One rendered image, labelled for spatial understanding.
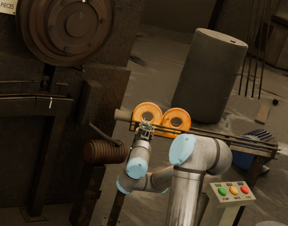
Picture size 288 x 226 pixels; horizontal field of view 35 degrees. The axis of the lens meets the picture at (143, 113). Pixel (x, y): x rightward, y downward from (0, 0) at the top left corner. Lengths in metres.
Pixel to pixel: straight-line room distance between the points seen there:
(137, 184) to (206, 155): 0.59
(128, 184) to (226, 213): 0.49
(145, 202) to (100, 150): 0.80
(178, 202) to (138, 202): 1.45
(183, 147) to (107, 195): 1.50
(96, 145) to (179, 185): 0.86
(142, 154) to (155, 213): 1.01
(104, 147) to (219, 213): 0.67
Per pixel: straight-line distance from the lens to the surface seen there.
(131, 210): 2.94
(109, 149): 2.41
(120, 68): 2.54
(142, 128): 2.17
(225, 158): 1.66
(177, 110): 2.41
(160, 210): 3.05
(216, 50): 4.70
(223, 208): 2.22
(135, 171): 2.03
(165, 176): 2.01
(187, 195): 1.61
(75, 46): 2.15
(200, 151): 1.60
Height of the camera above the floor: 1.53
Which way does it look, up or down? 19 degrees down
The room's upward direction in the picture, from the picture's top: 18 degrees clockwise
